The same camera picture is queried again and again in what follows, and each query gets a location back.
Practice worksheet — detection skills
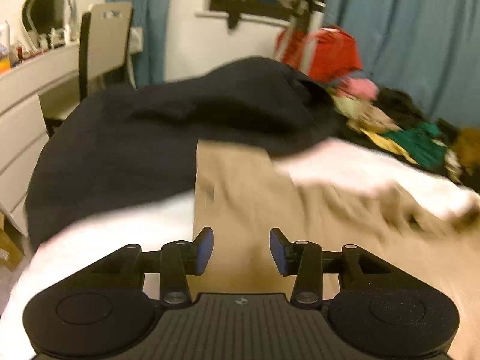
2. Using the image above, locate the beige printed t-shirt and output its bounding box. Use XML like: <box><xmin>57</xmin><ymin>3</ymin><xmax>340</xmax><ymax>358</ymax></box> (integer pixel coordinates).
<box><xmin>190</xmin><ymin>141</ymin><xmax>479</xmax><ymax>359</ymax></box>

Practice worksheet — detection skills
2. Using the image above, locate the yellow beige clothes pile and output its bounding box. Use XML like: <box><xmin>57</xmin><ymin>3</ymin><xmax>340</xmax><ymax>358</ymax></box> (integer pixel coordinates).
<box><xmin>333</xmin><ymin>95</ymin><xmax>418</xmax><ymax>165</ymax></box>

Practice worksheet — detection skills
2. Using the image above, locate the black clothes pile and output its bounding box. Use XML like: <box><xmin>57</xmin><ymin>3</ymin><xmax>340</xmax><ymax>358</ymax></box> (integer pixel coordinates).
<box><xmin>375</xmin><ymin>87</ymin><xmax>427</xmax><ymax>129</ymax></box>

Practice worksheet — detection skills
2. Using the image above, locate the pastel tie-dye bed sheet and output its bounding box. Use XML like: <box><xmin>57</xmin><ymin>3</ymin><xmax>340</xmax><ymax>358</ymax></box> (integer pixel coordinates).
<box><xmin>1</xmin><ymin>140</ymin><xmax>479</xmax><ymax>359</ymax></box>

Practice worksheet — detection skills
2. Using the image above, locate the black garment on bed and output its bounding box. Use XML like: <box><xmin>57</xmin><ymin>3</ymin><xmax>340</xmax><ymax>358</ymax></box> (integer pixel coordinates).
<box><xmin>26</xmin><ymin>57</ymin><xmax>340</xmax><ymax>249</ymax></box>

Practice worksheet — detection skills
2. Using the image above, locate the green garment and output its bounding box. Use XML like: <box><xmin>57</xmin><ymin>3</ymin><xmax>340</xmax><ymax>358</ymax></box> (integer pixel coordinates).
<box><xmin>383</xmin><ymin>122</ymin><xmax>448</xmax><ymax>171</ymax></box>

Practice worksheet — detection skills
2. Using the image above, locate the pink folded garment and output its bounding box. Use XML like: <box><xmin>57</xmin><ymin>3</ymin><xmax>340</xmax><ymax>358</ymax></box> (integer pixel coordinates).
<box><xmin>337</xmin><ymin>77</ymin><xmax>379</xmax><ymax>101</ymax></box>

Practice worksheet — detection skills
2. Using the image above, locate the brown paper bag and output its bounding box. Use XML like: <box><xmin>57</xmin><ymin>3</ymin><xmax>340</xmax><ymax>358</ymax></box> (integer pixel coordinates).
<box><xmin>451</xmin><ymin>127</ymin><xmax>480</xmax><ymax>175</ymax></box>

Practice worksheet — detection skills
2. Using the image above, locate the red garment on stand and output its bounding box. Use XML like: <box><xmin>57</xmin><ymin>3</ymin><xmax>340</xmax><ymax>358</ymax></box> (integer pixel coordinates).
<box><xmin>279</xmin><ymin>27</ymin><xmax>363</xmax><ymax>83</ymax></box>

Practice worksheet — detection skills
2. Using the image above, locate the white dresser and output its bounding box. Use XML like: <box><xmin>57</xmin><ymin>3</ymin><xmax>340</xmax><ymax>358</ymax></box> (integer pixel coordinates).
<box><xmin>1</xmin><ymin>42</ymin><xmax>79</xmax><ymax>237</ymax></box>

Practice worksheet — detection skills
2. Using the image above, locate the silver tripod stand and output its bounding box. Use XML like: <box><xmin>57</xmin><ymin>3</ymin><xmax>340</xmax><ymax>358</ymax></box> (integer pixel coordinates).
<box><xmin>274</xmin><ymin>0</ymin><xmax>326</xmax><ymax>75</ymax></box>

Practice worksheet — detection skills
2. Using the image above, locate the beige black chair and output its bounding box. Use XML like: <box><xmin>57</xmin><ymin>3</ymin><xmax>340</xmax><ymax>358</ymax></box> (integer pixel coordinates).
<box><xmin>41</xmin><ymin>2</ymin><xmax>142</xmax><ymax>136</ymax></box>

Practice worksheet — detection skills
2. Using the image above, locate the right blue curtain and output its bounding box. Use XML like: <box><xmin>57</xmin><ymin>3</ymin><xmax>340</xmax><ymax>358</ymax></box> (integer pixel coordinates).
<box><xmin>325</xmin><ymin>0</ymin><xmax>479</xmax><ymax>127</ymax></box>

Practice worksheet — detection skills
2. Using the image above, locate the blue curtain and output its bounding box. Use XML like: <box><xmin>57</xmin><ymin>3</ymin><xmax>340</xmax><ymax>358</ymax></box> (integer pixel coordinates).
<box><xmin>325</xmin><ymin>0</ymin><xmax>479</xmax><ymax>127</ymax></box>
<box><xmin>107</xmin><ymin>0</ymin><xmax>170</xmax><ymax>87</ymax></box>

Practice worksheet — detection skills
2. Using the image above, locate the orange box on dresser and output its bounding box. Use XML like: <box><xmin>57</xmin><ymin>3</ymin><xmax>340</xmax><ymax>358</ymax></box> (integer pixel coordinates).
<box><xmin>0</xmin><ymin>51</ymin><xmax>11</xmax><ymax>74</ymax></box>

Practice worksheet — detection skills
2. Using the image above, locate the left blue curtain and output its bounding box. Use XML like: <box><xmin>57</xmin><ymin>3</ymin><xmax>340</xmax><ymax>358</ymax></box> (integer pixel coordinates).
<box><xmin>107</xmin><ymin>0</ymin><xmax>170</xmax><ymax>87</ymax></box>

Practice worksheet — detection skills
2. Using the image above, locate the wavy black mirror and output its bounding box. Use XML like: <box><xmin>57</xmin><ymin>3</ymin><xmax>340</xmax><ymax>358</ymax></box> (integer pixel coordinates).
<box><xmin>22</xmin><ymin>0</ymin><xmax>78</xmax><ymax>48</ymax></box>

